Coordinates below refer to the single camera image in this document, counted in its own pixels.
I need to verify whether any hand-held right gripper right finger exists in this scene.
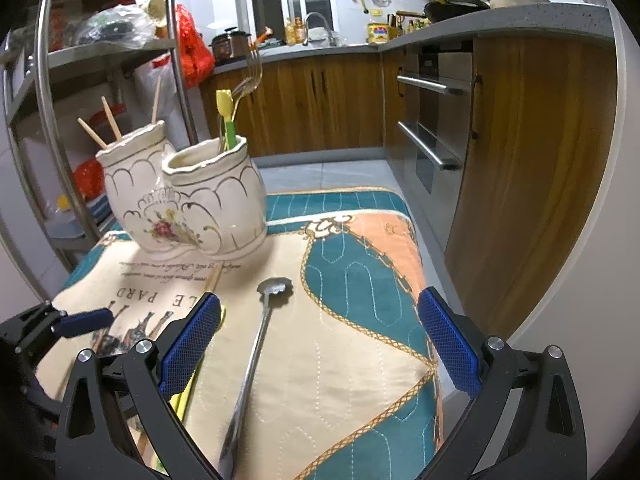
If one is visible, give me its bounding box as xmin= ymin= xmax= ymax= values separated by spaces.
xmin=417 ymin=287 xmax=588 ymax=480

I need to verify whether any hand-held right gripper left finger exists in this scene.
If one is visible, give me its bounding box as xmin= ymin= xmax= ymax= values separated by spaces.
xmin=55 ymin=291 xmax=223 ymax=480

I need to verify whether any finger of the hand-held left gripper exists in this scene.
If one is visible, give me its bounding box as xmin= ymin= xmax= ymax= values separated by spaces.
xmin=49 ymin=308 xmax=115 ymax=339

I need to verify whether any yellow green sealing clip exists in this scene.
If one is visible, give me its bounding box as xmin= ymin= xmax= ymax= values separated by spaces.
xmin=154 ymin=354 xmax=202 ymax=471
xmin=215 ymin=88 xmax=240 ymax=152

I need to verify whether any silver serrated spoon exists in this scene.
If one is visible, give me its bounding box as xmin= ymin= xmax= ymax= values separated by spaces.
xmin=217 ymin=277 xmax=294 ymax=480

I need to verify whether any floral ceramic double utensil holder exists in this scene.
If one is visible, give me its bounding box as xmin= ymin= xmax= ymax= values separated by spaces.
xmin=94 ymin=120 xmax=269 ymax=262

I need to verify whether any gold fork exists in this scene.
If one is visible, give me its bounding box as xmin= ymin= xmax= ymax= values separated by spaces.
xmin=218 ymin=72 xmax=263 ymax=149

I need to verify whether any printed quilted mat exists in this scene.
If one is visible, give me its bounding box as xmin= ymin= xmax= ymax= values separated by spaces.
xmin=49 ymin=185 xmax=447 ymax=480

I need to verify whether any crumpled red plastic bag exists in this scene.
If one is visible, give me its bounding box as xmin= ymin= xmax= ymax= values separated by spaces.
xmin=72 ymin=159 xmax=109 ymax=202

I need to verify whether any wooden base cabinet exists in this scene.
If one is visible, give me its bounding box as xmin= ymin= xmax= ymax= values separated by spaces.
xmin=199 ymin=29 xmax=619 ymax=342

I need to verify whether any red lid plastic container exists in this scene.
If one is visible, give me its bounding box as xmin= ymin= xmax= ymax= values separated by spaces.
xmin=91 ymin=102 xmax=132 ymax=147

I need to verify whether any metal shelf rack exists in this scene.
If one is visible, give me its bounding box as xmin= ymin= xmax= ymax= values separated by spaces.
xmin=0 ymin=0 xmax=202 ymax=272

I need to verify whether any built-in steel oven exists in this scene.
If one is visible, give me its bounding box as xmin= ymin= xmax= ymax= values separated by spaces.
xmin=384 ymin=41 xmax=482 ymax=197

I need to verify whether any white plastic bag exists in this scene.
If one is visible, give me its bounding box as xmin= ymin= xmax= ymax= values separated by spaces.
xmin=131 ymin=54 xmax=177 ymax=127

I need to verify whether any hanging red plastic bag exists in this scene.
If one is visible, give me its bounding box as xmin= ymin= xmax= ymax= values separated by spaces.
xmin=174 ymin=3 xmax=217 ymax=89

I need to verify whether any clear plastic bag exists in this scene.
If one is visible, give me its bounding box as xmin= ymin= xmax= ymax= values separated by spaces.
xmin=74 ymin=2 xmax=157 ymax=52

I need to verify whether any dark pressure cooker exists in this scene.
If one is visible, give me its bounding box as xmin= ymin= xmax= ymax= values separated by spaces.
xmin=209 ymin=27 xmax=252 ymax=64

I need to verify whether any black wok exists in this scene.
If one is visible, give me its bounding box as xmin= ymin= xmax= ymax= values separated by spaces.
xmin=423 ymin=0 xmax=491 ymax=24

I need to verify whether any metal faucet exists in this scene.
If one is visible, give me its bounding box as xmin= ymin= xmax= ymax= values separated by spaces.
xmin=303 ymin=11 xmax=337 ymax=48

